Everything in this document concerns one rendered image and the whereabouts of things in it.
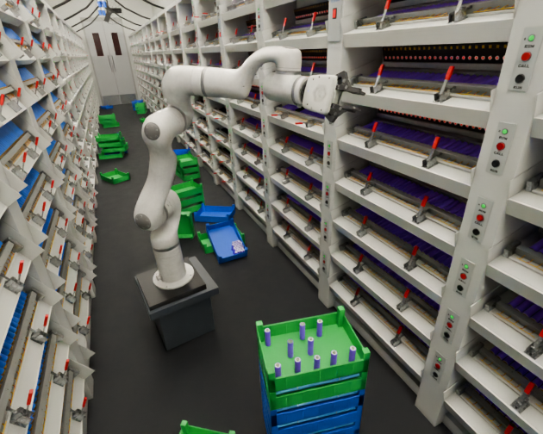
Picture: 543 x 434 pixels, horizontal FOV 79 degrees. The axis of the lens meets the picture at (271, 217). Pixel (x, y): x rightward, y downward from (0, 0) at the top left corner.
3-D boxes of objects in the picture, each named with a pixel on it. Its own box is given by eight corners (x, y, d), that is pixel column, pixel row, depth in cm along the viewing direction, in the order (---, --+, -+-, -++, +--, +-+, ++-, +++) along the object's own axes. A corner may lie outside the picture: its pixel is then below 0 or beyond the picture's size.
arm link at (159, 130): (174, 220, 146) (153, 239, 132) (150, 209, 147) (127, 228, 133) (192, 113, 118) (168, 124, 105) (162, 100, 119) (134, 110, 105)
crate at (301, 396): (270, 411, 96) (269, 393, 92) (258, 355, 113) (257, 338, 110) (365, 388, 101) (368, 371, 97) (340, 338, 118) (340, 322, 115)
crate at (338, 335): (269, 393, 92) (268, 375, 88) (257, 338, 110) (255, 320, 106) (368, 371, 97) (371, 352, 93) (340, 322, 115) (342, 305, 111)
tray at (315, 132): (326, 144, 146) (321, 124, 141) (269, 121, 195) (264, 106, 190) (362, 126, 150) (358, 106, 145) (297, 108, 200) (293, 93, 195)
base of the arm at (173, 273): (162, 295, 145) (153, 263, 136) (146, 275, 158) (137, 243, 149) (201, 276, 155) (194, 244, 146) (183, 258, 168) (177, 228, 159)
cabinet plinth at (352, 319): (442, 422, 122) (445, 413, 120) (239, 205, 301) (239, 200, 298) (471, 403, 128) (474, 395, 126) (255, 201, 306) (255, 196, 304)
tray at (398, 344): (421, 384, 124) (420, 363, 116) (330, 290, 173) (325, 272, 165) (461, 354, 128) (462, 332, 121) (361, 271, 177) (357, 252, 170)
